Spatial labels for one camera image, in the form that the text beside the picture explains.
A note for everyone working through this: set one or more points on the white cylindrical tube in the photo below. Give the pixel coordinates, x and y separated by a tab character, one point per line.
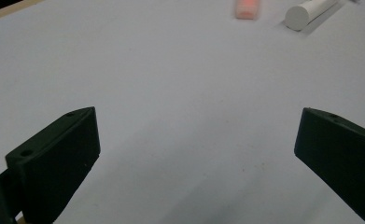
301	14

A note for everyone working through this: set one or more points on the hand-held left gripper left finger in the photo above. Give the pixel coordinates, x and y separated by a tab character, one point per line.
58	155

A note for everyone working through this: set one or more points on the white table cover sheet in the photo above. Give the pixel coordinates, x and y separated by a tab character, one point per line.
177	93

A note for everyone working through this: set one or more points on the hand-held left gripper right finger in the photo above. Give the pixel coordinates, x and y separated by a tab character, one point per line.
345	161

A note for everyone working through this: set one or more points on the orange highlighter pen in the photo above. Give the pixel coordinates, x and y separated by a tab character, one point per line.
248	8

